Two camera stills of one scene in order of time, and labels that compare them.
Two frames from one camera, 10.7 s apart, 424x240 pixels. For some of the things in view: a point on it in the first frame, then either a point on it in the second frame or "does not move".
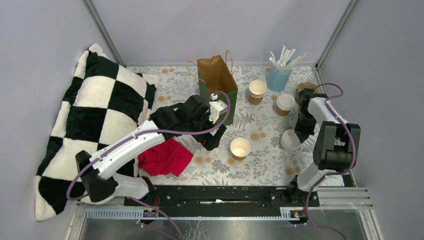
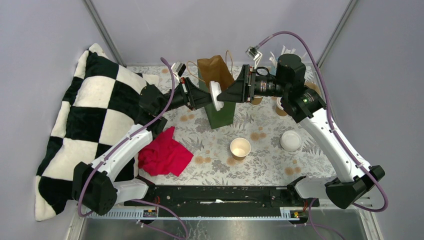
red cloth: (169, 156) does not move
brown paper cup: (281, 112) does not move
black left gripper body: (195, 125) → (180, 96)
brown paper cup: (240, 148) does not move
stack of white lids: (290, 140) does not move
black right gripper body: (305, 123) → (262, 85)
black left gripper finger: (209, 141) → (197, 97)
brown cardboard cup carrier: (306, 85) does not move
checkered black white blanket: (101, 100) does not move
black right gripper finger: (302, 137) → (240, 91)
